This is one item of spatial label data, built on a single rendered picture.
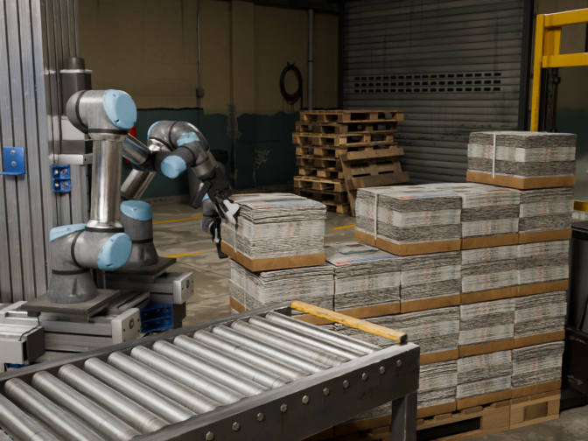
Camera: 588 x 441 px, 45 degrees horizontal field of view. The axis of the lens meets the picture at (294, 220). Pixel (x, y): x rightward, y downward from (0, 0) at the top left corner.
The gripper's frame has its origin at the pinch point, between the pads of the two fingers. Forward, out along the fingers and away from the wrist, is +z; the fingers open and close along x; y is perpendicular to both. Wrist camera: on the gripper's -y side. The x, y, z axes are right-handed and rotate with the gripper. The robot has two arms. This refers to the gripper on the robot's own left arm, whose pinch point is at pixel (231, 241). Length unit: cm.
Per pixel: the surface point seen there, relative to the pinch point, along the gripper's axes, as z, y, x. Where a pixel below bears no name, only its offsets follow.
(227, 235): 16.6, 6.1, -6.9
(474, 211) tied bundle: 41, 14, 90
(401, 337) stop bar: 121, -4, 8
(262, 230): 44.0, 12.4, -2.0
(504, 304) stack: 41, -27, 107
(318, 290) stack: 44.5, -11.6, 19.5
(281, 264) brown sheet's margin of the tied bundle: 45.1, -0.2, 4.4
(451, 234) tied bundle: 42, 5, 78
